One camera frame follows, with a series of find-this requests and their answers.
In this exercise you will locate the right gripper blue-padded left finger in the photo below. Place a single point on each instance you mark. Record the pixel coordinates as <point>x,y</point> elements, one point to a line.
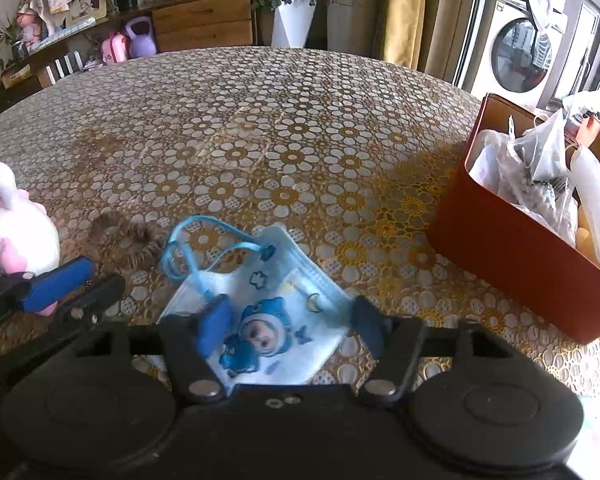
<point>189,340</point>

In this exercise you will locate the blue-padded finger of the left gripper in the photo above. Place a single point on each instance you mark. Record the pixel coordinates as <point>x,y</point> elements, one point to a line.
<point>47,289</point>

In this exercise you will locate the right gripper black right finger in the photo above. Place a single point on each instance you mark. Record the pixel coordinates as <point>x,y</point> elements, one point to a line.
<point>395,344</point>

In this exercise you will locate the blue cartoon face mask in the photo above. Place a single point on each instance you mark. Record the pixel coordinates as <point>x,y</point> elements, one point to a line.
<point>288,316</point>

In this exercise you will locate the red tin box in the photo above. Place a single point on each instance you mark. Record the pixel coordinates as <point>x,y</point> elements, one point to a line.
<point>489,237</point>

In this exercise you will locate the white cloth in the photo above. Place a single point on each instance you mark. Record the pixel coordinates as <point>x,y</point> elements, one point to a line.
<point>529,172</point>

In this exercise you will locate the white bunny plush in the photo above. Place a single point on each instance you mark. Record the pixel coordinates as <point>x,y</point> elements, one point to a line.
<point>29,240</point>

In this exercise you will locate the brown hair scrunchie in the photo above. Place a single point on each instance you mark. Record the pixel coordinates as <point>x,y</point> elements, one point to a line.
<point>115,242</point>

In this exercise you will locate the pink toy case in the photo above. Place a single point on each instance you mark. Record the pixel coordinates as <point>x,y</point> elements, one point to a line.
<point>115,48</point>

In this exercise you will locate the purple kettlebell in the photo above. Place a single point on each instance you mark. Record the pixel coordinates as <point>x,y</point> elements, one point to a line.
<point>141,36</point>

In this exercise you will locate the white washing machine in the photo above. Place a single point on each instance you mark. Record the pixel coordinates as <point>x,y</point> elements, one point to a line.
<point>511,57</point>

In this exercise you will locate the wooden drawer cabinet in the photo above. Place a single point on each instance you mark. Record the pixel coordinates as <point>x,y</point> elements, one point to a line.
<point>175,25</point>

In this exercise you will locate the white plant pot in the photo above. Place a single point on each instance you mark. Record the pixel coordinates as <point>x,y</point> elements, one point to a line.
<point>292,22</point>

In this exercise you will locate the standing air conditioner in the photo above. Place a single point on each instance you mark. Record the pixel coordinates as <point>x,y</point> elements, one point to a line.
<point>351,26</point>

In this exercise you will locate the yellow curtain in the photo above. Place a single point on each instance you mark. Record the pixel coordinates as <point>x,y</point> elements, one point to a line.
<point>400,31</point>

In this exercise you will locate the picture frame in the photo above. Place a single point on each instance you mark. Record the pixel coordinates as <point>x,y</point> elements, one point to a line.
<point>80,10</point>

